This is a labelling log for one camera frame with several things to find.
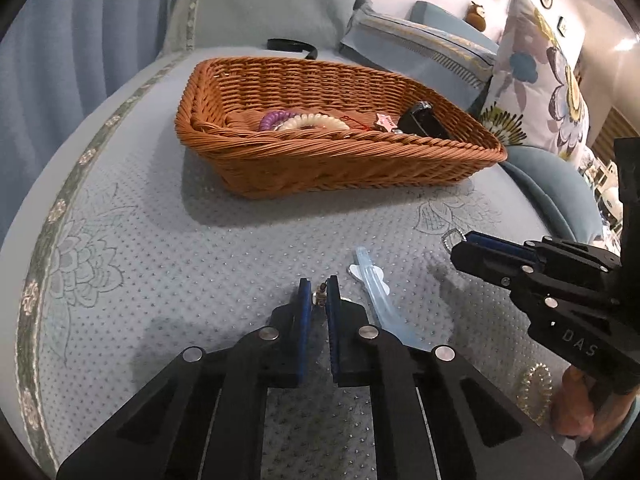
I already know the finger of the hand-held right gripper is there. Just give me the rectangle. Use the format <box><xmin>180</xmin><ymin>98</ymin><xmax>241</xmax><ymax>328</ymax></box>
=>
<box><xmin>450</xmin><ymin>241</ymin><xmax>623</xmax><ymax>312</ymax></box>
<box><xmin>462</xmin><ymin>231</ymin><xmax>623</xmax><ymax>273</ymax></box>

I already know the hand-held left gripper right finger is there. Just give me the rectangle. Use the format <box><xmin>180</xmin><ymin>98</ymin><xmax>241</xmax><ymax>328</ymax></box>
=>
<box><xmin>324</xmin><ymin>275</ymin><xmax>583</xmax><ymax>480</ymax></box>

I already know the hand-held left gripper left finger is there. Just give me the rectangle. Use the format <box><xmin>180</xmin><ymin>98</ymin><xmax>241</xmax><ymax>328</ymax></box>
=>
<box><xmin>56</xmin><ymin>277</ymin><xmax>313</xmax><ymax>480</ymax></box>

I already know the light blue hair clip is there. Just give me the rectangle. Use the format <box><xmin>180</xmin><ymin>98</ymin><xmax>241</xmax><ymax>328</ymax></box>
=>
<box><xmin>348</xmin><ymin>246</ymin><xmax>431</xmax><ymax>353</ymax></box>

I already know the brown wicker basket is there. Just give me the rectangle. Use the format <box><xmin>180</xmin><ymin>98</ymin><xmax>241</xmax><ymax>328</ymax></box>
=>
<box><xmin>174</xmin><ymin>57</ymin><xmax>508</xmax><ymax>200</ymax></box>

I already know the cream spiral hair tie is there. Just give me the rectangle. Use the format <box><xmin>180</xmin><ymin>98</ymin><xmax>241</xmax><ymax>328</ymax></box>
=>
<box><xmin>276</xmin><ymin>114</ymin><xmax>349</xmax><ymax>133</ymax></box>

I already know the purple spiral hair tie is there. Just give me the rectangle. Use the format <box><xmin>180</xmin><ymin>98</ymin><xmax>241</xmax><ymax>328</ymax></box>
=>
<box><xmin>259</xmin><ymin>109</ymin><xmax>291</xmax><ymax>132</ymax></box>

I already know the person's right forearm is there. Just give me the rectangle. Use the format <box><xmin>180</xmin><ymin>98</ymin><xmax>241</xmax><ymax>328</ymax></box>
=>
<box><xmin>574</xmin><ymin>397</ymin><xmax>640</xmax><ymax>468</ymax></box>

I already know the person's right hand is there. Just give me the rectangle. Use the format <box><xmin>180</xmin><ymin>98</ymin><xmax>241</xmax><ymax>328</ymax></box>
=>
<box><xmin>552</xmin><ymin>364</ymin><xmax>600</xmax><ymax>438</ymax></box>

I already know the teal cushion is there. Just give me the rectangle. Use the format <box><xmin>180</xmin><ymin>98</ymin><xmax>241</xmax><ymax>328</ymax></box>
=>
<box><xmin>495</xmin><ymin>145</ymin><xmax>606</xmax><ymax>246</ymax></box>

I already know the brown slatted panel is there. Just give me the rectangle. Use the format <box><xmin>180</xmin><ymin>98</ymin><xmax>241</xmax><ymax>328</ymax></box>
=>
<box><xmin>591</xmin><ymin>107</ymin><xmax>640</xmax><ymax>161</ymax></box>

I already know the floral pillow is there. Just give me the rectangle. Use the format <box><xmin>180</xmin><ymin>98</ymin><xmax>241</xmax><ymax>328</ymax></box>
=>
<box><xmin>477</xmin><ymin>0</ymin><xmax>593</xmax><ymax>161</ymax></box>

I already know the striped blue cushion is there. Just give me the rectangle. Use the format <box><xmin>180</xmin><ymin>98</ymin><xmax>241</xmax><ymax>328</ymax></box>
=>
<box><xmin>340</xmin><ymin>2</ymin><xmax>501</xmax><ymax>111</ymax></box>

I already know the brown owl figurine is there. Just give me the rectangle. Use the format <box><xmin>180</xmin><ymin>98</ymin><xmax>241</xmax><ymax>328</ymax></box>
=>
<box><xmin>464</xmin><ymin>1</ymin><xmax>488</xmax><ymax>31</ymax></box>

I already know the blue curtain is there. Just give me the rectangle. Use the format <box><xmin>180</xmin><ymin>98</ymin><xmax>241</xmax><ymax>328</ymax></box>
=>
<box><xmin>0</xmin><ymin>0</ymin><xmax>173</xmax><ymax>241</ymax></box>

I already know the black strap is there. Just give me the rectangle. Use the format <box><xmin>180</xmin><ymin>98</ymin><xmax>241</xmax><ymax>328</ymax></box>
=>
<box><xmin>266</xmin><ymin>38</ymin><xmax>318</xmax><ymax>60</ymax></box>

